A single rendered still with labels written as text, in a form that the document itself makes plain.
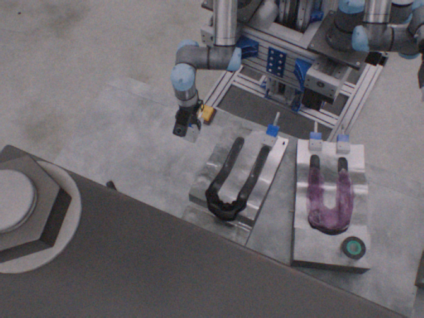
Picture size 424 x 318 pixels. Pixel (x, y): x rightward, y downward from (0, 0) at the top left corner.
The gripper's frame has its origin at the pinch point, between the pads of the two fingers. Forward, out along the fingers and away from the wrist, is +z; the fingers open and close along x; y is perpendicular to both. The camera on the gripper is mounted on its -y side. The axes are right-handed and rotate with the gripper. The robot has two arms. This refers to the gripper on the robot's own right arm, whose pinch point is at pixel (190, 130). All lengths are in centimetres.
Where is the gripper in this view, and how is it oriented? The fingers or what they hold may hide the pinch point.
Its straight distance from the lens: 166.1
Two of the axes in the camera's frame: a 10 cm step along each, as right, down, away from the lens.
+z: 0.6, 4.2, 9.1
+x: -9.1, -3.5, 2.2
